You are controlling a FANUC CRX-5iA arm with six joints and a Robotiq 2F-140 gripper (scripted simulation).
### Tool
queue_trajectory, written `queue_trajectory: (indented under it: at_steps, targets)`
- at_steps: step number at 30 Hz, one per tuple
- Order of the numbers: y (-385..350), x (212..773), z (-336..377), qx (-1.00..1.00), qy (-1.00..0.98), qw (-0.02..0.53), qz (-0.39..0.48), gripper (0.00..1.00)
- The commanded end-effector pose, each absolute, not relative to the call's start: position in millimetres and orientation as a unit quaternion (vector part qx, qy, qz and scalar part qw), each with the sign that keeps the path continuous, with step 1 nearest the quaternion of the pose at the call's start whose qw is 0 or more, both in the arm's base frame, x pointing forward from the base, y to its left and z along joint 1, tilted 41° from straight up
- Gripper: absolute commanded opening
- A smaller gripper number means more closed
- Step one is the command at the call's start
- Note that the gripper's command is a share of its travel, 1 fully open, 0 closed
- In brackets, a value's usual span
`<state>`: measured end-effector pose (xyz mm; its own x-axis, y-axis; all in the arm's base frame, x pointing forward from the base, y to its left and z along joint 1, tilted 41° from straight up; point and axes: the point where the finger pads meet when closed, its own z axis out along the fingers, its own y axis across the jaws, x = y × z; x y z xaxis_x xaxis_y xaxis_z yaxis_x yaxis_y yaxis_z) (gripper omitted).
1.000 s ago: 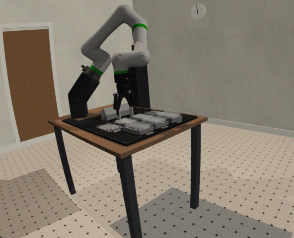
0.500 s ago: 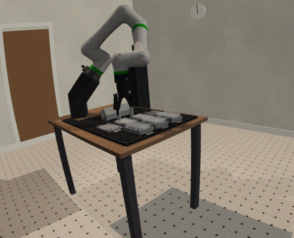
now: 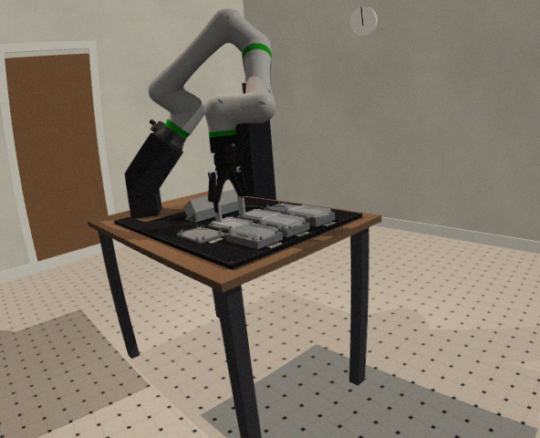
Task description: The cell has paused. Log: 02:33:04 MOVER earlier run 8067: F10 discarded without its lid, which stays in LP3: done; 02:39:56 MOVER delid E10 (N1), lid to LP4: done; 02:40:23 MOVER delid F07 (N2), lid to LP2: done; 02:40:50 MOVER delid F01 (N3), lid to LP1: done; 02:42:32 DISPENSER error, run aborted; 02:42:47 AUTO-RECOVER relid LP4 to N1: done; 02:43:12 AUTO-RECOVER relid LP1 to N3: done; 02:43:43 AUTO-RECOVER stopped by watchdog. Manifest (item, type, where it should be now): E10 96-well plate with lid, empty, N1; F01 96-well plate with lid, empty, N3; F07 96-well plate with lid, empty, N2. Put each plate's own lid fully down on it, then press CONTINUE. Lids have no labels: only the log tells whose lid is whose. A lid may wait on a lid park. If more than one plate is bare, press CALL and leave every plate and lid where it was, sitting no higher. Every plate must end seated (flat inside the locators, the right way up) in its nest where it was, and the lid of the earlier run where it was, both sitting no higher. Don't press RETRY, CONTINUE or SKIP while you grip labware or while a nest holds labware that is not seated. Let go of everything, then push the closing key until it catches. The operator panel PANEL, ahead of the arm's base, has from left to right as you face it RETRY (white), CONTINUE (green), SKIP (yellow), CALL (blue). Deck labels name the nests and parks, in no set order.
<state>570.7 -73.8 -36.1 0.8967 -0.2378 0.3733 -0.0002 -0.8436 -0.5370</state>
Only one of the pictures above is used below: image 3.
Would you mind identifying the white operator panel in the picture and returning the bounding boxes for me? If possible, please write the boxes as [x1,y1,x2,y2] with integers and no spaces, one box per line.
[183,189,263,222]

